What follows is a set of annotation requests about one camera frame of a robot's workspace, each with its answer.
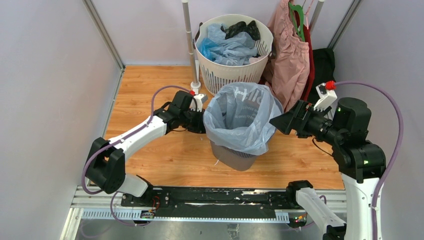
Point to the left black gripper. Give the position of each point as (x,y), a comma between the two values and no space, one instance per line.
(200,127)

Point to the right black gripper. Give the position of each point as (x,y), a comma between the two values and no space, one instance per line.
(297,119)

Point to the light blue plastic bag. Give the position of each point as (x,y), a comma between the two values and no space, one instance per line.
(238,117)

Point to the white slotted laundry basket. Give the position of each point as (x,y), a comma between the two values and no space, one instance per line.
(216,75)

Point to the grey mesh trash bin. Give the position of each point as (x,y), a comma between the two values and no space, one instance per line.
(236,160)

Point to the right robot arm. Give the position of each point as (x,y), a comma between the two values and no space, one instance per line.
(360,163)

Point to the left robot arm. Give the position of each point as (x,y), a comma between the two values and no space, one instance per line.
(106,162)

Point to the white rack base foot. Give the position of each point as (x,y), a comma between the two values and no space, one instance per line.
(195,85)

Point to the pink hanging garment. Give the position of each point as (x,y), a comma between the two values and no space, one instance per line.
(288,72)

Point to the black garment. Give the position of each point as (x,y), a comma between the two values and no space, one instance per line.
(324,67)

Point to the pink plastic bag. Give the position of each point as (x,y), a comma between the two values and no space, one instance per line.
(256,59)

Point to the bright blue plastic bag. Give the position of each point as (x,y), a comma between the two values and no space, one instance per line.
(205,48)

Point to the crumpled pale blue bag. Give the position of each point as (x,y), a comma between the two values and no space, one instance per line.
(234,51)

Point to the black plastic bag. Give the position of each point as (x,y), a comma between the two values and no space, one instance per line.
(251,28)

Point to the green clothes hanger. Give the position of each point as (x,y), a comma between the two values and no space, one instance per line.
(297,16)

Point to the silver clothes rack pole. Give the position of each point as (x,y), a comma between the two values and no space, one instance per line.
(188,30)

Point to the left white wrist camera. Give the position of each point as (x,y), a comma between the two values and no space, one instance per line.
(198,100)

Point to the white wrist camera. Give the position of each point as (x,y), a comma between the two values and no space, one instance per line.
(327,95)
(198,100)

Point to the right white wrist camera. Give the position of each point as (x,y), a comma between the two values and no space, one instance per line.
(327,95)

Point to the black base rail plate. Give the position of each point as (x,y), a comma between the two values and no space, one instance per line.
(213,203)

